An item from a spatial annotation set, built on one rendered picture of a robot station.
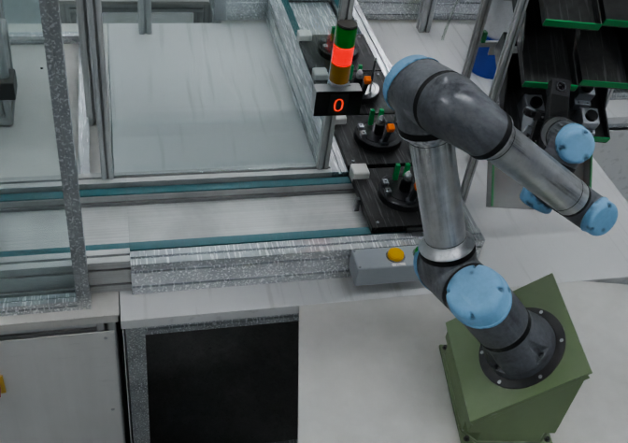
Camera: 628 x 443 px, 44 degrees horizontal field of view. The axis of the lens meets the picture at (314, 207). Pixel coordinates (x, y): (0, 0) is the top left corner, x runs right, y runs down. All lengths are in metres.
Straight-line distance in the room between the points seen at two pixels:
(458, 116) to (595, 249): 1.07
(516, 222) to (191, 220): 0.92
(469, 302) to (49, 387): 1.09
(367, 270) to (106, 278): 0.62
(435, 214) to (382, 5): 1.71
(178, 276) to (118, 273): 0.14
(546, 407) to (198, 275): 0.84
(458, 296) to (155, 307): 0.74
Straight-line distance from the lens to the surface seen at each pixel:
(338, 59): 1.93
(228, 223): 2.03
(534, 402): 1.69
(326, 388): 1.78
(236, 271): 1.92
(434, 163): 1.49
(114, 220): 2.05
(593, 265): 2.28
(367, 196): 2.09
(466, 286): 1.56
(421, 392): 1.82
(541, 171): 1.47
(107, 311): 1.91
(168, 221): 2.04
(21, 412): 2.19
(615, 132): 3.00
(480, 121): 1.35
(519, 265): 2.18
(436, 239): 1.59
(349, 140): 2.27
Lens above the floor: 2.29
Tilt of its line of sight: 41 degrees down
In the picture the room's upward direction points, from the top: 8 degrees clockwise
